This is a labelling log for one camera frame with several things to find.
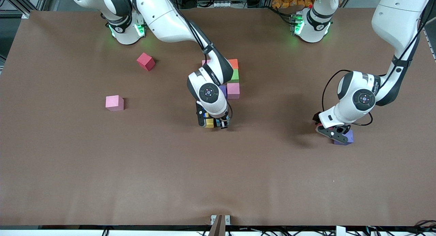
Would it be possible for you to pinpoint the large table cover mat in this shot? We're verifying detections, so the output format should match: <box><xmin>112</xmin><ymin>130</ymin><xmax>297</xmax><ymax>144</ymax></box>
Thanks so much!
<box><xmin>0</xmin><ymin>8</ymin><xmax>436</xmax><ymax>227</ymax></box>

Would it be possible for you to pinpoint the aluminium side rail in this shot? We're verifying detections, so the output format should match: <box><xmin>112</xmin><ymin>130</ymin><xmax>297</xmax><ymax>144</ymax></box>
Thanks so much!
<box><xmin>424</xmin><ymin>21</ymin><xmax>436</xmax><ymax>61</ymax></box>

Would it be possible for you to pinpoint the metal table edge bracket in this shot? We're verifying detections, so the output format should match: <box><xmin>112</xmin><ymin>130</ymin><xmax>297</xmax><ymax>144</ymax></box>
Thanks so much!
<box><xmin>208</xmin><ymin>215</ymin><xmax>231</xmax><ymax>236</ymax></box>

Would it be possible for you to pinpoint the aluminium frame post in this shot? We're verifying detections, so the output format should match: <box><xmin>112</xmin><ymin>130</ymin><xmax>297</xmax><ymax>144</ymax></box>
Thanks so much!
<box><xmin>0</xmin><ymin>0</ymin><xmax>51</xmax><ymax>18</ymax></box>

